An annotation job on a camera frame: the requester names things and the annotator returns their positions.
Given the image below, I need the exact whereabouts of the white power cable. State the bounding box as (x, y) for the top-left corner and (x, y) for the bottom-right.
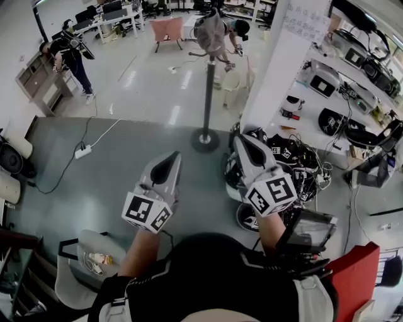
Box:
(89, 118), (127, 148)

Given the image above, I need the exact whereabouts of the dark wooden shelf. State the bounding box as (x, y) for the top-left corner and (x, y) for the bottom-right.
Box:
(0, 226), (60, 322)

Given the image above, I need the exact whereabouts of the grey cap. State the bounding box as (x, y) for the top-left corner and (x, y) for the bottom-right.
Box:
(194, 8), (227, 55)

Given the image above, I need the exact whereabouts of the black coat rack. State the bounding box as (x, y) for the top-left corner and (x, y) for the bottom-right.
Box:
(188, 50), (220, 154)

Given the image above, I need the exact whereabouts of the cream cushion roll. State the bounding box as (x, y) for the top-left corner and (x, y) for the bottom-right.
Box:
(0, 174), (23, 205)
(4, 130), (34, 160)

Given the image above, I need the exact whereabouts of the handwritten paper sign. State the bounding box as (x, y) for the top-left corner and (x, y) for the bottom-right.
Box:
(283, 3), (330, 43)

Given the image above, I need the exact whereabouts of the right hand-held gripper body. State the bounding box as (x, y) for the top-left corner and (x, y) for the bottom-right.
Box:
(232, 133), (298, 218)

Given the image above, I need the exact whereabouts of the black pillar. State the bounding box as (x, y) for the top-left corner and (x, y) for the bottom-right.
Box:
(31, 0), (48, 43)

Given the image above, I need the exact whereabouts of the wooden cabinet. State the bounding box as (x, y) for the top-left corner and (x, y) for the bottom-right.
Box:
(15, 50), (79, 117)

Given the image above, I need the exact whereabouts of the tangle of black cables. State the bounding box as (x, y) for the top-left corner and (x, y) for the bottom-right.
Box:
(222, 125), (331, 233)

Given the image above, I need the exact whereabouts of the gray recorder box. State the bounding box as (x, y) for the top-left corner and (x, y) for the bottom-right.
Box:
(276, 209), (338, 252)

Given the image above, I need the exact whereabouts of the white power strip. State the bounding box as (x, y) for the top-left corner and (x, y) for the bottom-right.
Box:
(74, 143), (93, 160)

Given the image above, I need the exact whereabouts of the white office desk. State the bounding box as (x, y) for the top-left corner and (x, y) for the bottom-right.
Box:
(74, 11), (145, 43)

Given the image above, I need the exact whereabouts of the black floor cable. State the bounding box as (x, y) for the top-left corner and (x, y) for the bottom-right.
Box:
(30, 116), (95, 194)

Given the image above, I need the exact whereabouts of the person's left forearm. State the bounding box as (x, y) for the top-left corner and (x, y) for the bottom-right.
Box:
(119, 228), (161, 279)

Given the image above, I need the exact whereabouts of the gray chair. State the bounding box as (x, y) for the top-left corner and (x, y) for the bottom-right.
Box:
(55, 229), (127, 311)

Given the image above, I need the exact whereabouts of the white equipment shelf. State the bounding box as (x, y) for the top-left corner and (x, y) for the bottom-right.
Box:
(270, 0), (403, 170)

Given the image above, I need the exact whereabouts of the small drink bottle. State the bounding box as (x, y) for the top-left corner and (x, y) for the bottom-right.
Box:
(89, 252), (113, 265)

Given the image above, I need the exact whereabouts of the beige plastic stool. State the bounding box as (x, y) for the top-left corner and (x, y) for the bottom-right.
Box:
(222, 70), (253, 108)

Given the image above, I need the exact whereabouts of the pink armchair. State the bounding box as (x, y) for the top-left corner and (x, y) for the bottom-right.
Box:
(149, 16), (184, 53)

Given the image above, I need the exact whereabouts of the person's right forearm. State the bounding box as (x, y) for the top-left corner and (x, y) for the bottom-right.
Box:
(256, 212), (287, 255)

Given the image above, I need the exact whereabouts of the person's black-clothed torso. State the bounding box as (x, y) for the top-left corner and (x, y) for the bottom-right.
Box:
(88, 232), (339, 322)

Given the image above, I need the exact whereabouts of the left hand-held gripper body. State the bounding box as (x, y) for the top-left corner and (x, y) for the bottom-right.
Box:
(122, 150), (183, 234)

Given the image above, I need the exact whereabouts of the red chair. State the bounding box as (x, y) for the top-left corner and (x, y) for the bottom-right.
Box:
(326, 241), (381, 322)

